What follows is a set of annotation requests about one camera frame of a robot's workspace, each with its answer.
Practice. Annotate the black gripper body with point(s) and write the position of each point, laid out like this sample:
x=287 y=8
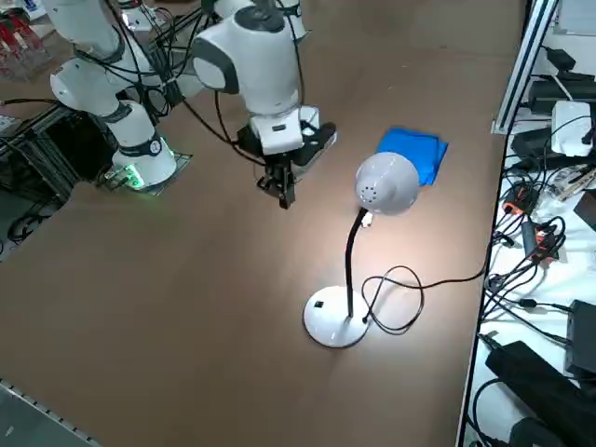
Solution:
x=249 y=142

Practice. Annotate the white desk lamp black neck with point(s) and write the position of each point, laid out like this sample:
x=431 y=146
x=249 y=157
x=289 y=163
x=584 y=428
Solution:
x=386 y=184

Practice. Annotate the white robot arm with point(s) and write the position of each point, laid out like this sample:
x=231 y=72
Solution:
x=300 y=23
x=261 y=70

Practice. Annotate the white box with lid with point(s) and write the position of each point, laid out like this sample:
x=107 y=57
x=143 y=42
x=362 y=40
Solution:
x=311 y=116

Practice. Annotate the blue folded cloth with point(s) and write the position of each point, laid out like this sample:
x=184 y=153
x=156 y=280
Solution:
x=419 y=149

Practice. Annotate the black metal shelf rack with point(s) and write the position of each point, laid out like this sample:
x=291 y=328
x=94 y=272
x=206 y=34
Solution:
x=46 y=149

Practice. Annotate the orange black connector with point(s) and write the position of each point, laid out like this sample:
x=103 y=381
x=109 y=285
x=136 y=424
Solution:
x=519 y=200

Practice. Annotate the red clear rack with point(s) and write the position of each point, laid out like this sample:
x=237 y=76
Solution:
x=21 y=46

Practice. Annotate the orange black adapter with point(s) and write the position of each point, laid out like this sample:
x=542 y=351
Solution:
x=542 y=242

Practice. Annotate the flat black power adapter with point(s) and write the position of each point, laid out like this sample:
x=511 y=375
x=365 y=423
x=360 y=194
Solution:
x=559 y=95

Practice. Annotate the white electronic device box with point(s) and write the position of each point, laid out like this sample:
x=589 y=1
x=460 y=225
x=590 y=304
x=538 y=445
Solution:
x=570 y=125

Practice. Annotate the small black power adapter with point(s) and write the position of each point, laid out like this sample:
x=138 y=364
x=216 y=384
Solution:
x=561 y=58

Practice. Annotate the large black power brick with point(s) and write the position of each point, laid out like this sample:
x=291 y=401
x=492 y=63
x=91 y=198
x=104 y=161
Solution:
x=535 y=372

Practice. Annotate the black square box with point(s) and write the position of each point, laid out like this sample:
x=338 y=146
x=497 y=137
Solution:
x=582 y=335

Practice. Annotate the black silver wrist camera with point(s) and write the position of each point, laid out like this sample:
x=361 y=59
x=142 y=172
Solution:
x=316 y=142

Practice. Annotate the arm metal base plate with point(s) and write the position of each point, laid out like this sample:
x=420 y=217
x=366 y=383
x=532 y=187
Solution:
x=181 y=160

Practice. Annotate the aluminium frame post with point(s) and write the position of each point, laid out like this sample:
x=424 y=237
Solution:
x=521 y=70

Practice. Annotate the aluminium table rail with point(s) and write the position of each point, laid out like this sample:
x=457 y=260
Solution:
x=42 y=414

